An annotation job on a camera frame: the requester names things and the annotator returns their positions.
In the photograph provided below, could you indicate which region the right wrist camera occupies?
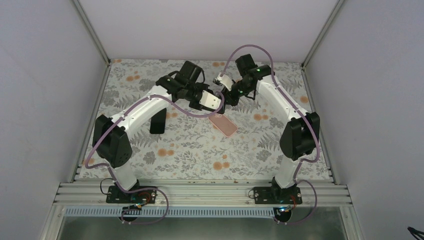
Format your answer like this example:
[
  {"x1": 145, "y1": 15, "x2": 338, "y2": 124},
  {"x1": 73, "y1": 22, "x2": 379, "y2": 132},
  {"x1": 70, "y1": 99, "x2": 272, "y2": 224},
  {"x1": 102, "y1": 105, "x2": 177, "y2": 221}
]
[{"x1": 213, "y1": 72, "x2": 234, "y2": 91}]

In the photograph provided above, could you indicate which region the white slotted cable duct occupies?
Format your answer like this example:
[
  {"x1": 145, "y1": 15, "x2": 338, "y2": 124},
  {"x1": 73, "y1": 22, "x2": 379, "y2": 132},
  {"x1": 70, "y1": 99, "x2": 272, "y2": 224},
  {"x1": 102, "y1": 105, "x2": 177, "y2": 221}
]
[{"x1": 64, "y1": 206, "x2": 275, "y2": 219}]

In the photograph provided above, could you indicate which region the aluminium front rail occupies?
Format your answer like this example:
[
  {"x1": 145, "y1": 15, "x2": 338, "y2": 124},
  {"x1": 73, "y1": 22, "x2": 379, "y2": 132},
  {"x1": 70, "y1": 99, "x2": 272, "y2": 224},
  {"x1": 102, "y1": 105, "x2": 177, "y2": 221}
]
[{"x1": 53, "y1": 179, "x2": 353, "y2": 207}]

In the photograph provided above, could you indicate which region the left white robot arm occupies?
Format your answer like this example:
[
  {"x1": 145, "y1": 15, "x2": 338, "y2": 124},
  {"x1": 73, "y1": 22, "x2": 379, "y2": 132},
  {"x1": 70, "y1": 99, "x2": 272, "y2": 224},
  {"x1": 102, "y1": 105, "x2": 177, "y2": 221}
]
[{"x1": 88, "y1": 61, "x2": 223, "y2": 194}]

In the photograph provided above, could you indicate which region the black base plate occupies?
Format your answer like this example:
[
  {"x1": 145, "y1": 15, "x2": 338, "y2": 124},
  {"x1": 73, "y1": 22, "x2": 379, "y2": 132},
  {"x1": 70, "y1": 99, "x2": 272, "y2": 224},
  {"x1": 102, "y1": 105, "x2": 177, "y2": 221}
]
[
  {"x1": 105, "y1": 185, "x2": 157, "y2": 205},
  {"x1": 252, "y1": 186, "x2": 303, "y2": 205}
]

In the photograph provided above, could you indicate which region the right aluminium corner post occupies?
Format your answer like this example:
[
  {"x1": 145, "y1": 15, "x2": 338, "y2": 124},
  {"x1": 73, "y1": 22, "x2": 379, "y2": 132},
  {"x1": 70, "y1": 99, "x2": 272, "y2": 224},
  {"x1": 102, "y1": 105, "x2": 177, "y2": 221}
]
[{"x1": 301, "y1": 0, "x2": 345, "y2": 70}]

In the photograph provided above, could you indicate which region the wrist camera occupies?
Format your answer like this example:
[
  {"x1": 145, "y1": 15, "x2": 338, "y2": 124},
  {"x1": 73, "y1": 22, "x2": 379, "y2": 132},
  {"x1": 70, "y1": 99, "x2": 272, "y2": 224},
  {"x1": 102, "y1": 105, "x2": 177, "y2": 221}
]
[
  {"x1": 213, "y1": 72, "x2": 234, "y2": 91},
  {"x1": 199, "y1": 90, "x2": 223, "y2": 112}
]

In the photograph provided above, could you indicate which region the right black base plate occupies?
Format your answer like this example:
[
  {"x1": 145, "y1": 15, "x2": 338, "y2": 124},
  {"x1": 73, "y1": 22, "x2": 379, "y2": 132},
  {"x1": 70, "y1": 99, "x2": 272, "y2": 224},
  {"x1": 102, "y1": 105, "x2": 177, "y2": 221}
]
[{"x1": 252, "y1": 186, "x2": 303, "y2": 205}]

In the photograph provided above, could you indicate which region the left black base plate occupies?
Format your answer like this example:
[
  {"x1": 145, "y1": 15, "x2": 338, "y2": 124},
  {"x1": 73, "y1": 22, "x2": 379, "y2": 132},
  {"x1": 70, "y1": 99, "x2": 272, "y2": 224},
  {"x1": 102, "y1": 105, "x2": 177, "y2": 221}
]
[{"x1": 105, "y1": 185, "x2": 157, "y2": 205}]

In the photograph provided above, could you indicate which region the pink phone case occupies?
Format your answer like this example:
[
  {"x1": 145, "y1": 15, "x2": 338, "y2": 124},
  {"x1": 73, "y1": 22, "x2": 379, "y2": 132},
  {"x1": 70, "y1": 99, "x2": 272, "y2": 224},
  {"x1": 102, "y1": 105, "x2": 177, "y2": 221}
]
[{"x1": 208, "y1": 113, "x2": 238, "y2": 138}]

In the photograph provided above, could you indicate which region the left aluminium corner post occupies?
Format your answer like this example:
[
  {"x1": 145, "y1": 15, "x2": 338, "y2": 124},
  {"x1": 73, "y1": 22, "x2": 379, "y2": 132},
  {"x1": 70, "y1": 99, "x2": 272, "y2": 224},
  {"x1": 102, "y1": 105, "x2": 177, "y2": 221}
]
[{"x1": 71, "y1": 0, "x2": 111, "y2": 65}]

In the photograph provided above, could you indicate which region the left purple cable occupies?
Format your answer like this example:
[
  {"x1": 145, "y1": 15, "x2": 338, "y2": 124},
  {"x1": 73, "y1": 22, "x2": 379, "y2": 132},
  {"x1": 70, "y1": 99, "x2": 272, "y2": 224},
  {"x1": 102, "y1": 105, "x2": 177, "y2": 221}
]
[{"x1": 84, "y1": 91, "x2": 226, "y2": 225}]

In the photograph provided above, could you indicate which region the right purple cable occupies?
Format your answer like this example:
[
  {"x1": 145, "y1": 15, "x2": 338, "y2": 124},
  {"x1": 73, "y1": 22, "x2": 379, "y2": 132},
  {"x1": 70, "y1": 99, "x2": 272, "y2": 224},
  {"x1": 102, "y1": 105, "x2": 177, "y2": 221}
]
[{"x1": 221, "y1": 44, "x2": 322, "y2": 226}]

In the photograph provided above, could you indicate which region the aluminium corner post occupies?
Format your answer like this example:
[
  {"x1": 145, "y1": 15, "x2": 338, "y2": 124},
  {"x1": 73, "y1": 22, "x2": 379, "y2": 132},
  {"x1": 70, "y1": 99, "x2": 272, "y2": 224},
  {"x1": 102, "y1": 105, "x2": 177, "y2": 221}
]
[
  {"x1": 301, "y1": 0, "x2": 345, "y2": 70},
  {"x1": 71, "y1": 0, "x2": 111, "y2": 65}
]

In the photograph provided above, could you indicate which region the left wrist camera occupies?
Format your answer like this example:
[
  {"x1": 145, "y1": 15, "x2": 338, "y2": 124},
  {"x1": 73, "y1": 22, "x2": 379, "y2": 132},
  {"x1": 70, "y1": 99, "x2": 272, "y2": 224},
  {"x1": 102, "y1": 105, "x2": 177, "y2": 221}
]
[{"x1": 199, "y1": 90, "x2": 223, "y2": 112}]

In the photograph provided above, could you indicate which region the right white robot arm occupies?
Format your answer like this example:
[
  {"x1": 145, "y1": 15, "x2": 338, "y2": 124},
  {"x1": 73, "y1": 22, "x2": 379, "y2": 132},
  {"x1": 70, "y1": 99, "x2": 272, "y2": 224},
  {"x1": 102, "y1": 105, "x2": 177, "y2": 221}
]
[{"x1": 215, "y1": 54, "x2": 321, "y2": 199}]

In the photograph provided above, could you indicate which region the black phone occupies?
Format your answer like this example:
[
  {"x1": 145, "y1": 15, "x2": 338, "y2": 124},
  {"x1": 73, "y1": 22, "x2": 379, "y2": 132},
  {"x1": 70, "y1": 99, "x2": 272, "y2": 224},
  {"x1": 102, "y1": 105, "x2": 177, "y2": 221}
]
[{"x1": 149, "y1": 108, "x2": 167, "y2": 135}]

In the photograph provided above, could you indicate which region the purple cable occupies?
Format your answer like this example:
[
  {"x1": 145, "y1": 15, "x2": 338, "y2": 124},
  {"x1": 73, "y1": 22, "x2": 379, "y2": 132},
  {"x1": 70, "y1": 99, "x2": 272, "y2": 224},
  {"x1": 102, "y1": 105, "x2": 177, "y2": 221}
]
[
  {"x1": 84, "y1": 91, "x2": 226, "y2": 225},
  {"x1": 221, "y1": 44, "x2": 322, "y2": 226}
]

